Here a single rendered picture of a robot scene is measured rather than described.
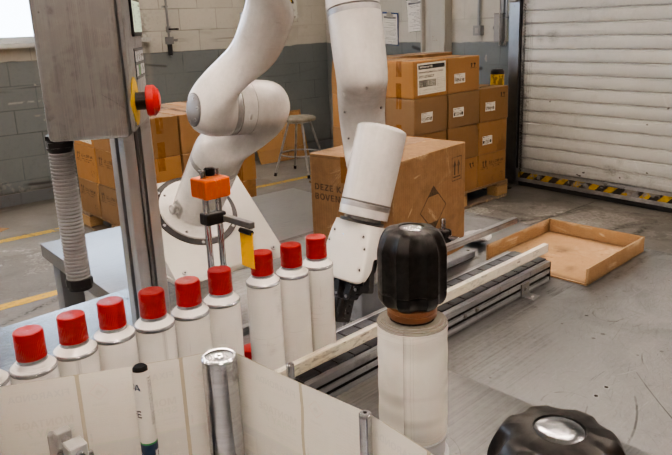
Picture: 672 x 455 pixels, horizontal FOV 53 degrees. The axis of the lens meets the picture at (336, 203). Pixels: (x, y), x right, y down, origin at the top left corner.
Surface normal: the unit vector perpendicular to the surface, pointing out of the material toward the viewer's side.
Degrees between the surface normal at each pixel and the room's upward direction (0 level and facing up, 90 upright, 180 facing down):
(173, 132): 90
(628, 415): 0
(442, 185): 90
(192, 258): 40
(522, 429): 12
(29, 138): 90
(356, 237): 67
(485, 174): 91
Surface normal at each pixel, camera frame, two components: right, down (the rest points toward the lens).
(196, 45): 0.64, 0.18
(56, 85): 0.15, 0.25
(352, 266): -0.67, -0.14
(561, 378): -0.04, -0.97
